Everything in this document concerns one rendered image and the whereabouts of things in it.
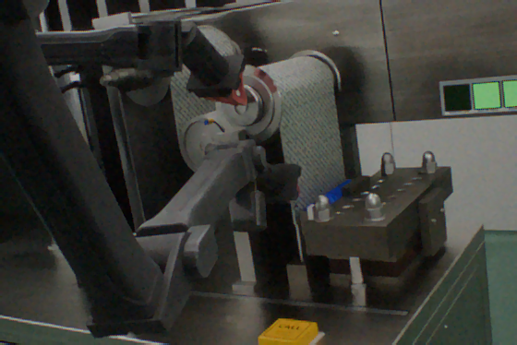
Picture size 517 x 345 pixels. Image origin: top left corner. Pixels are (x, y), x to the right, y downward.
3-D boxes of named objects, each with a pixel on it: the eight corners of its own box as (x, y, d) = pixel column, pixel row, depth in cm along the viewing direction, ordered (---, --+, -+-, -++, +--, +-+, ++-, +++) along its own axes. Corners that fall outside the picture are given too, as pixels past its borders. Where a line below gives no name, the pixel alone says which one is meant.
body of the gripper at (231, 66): (239, 92, 110) (216, 67, 104) (190, 95, 115) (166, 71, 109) (249, 60, 112) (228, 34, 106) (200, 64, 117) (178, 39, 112)
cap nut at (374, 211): (361, 220, 116) (358, 196, 115) (369, 214, 119) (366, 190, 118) (380, 221, 114) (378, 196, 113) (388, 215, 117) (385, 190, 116)
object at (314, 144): (294, 224, 125) (280, 129, 122) (344, 189, 145) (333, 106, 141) (295, 224, 125) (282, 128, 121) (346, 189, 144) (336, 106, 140)
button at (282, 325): (259, 350, 102) (257, 337, 102) (281, 330, 108) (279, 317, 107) (298, 356, 98) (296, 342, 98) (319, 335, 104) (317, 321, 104)
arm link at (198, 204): (192, 240, 65) (93, 250, 67) (204, 291, 66) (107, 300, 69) (266, 133, 105) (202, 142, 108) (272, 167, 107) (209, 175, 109)
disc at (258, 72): (218, 141, 129) (211, 65, 125) (220, 140, 129) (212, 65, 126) (284, 145, 121) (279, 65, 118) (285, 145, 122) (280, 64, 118)
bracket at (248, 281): (231, 291, 128) (204, 137, 122) (248, 279, 133) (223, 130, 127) (253, 293, 125) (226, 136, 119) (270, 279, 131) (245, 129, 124)
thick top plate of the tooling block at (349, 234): (306, 255, 121) (302, 223, 120) (385, 192, 153) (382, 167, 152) (389, 259, 112) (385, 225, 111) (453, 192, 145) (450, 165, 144)
